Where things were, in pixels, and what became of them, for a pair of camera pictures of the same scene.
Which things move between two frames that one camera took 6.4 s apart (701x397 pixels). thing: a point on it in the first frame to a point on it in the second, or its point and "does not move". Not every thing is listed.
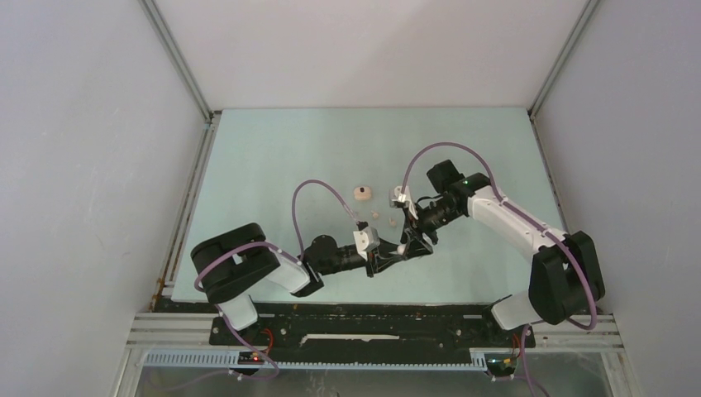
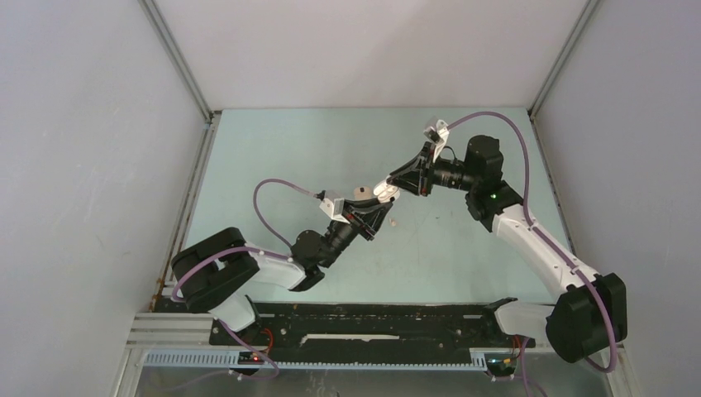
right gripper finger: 421,246 to 410,180
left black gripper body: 346,261 to 340,235
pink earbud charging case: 362,193 does not move
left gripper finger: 378,264 to 369,210
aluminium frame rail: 174,331 does not move
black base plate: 361,327 does not move
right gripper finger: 409,231 to 419,163
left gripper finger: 385,248 to 369,220
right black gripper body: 432,217 to 445,172
